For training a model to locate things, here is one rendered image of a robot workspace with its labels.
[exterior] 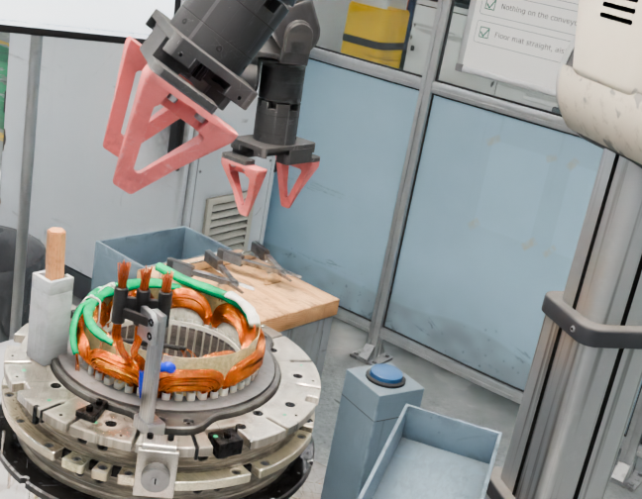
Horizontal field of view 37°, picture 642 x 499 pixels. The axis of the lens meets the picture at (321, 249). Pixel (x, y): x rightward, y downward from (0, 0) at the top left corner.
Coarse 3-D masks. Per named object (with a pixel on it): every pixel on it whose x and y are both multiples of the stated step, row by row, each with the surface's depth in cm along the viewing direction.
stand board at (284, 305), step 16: (208, 272) 131; (240, 272) 133; (256, 272) 134; (240, 288) 128; (256, 288) 129; (272, 288) 130; (288, 288) 131; (304, 288) 132; (256, 304) 124; (272, 304) 125; (288, 304) 126; (304, 304) 127; (320, 304) 128; (336, 304) 130; (272, 320) 121; (288, 320) 123; (304, 320) 126
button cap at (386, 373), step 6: (372, 366) 118; (378, 366) 118; (384, 366) 118; (390, 366) 118; (372, 372) 117; (378, 372) 116; (384, 372) 116; (390, 372) 117; (396, 372) 117; (378, 378) 116; (384, 378) 115; (390, 378) 115; (396, 378) 116
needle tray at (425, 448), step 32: (416, 416) 105; (448, 416) 104; (384, 448) 96; (416, 448) 105; (448, 448) 105; (480, 448) 104; (384, 480) 98; (416, 480) 99; (448, 480) 100; (480, 480) 101
